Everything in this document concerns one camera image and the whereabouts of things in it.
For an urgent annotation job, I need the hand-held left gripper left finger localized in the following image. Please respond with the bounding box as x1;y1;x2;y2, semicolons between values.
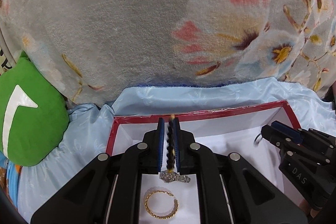
31;118;165;224

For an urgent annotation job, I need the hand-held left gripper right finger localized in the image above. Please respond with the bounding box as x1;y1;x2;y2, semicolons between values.
174;117;308;224

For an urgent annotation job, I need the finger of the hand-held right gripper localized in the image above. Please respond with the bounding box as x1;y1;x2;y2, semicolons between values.
261;125;292;148
271;121;302;145

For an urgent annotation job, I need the black bead bracelet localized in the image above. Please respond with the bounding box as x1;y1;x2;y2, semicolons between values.
165;114;176;171

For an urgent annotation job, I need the silver wristwatch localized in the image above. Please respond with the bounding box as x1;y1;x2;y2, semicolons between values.
159;171;192;184

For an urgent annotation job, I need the red box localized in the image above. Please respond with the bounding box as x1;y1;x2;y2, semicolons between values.
105;100;302;224

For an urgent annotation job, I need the gold chain bangle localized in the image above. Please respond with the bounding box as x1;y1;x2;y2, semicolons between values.
145;187;179;218

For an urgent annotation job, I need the light blue bedsheet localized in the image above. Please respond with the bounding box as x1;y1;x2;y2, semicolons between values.
7;77;336;220

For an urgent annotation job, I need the green round cushion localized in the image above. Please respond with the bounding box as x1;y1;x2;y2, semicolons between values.
0;52;70;167

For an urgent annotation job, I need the grey floral blanket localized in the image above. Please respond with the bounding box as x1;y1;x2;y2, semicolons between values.
0;0;336;107

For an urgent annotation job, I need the colourful printed cloth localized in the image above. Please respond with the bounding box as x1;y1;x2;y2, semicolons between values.
0;30;23;210

